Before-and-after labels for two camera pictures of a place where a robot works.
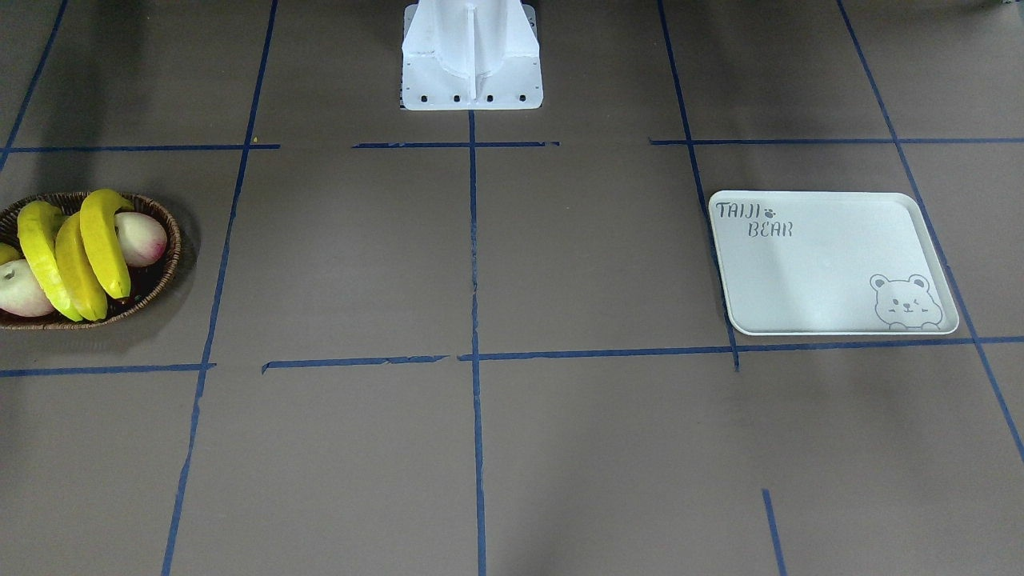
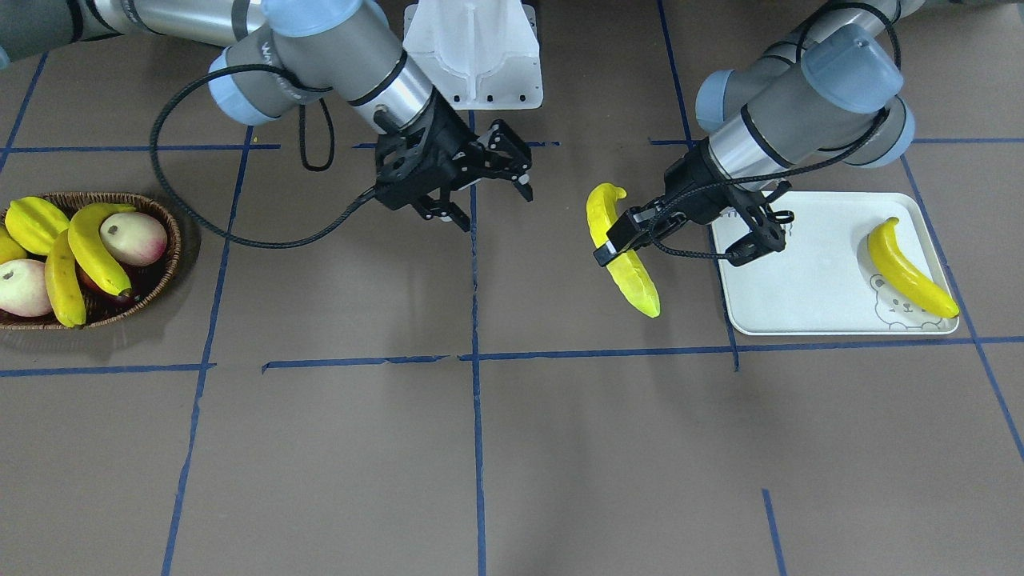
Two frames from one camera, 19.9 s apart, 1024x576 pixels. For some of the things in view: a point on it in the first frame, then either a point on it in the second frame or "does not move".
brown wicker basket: (148, 285) does not move
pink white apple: (22, 291) does not move
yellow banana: (101, 236) to (625, 270)
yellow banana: (37, 222) to (906, 276)
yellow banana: (7, 254) to (34, 223)
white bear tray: (830, 263) does not move
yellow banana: (77, 271) to (64, 284)
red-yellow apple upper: (142, 239) does not move
